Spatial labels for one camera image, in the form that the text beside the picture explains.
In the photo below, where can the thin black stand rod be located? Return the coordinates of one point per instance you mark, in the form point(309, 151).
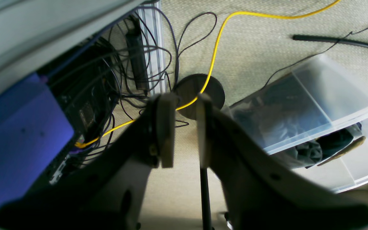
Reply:
point(205, 200)

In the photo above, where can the black tube on floor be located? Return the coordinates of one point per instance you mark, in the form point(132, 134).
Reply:
point(316, 38)

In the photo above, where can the beige right gripper left finger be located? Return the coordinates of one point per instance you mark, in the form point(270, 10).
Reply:
point(165, 129)

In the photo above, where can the black computer box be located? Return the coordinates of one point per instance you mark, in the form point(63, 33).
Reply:
point(87, 91)

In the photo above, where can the black power strip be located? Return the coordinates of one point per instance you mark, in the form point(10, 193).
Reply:
point(137, 56)

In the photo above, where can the round black stand base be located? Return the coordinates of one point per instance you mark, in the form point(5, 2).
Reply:
point(189, 87)

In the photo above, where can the beige right gripper right finger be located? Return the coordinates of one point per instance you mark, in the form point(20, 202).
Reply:
point(204, 118)

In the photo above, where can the clear plastic storage bin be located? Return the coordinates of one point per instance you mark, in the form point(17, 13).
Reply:
point(315, 99)

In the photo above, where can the aluminium frame leg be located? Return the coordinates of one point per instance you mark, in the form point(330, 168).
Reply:
point(151, 23)

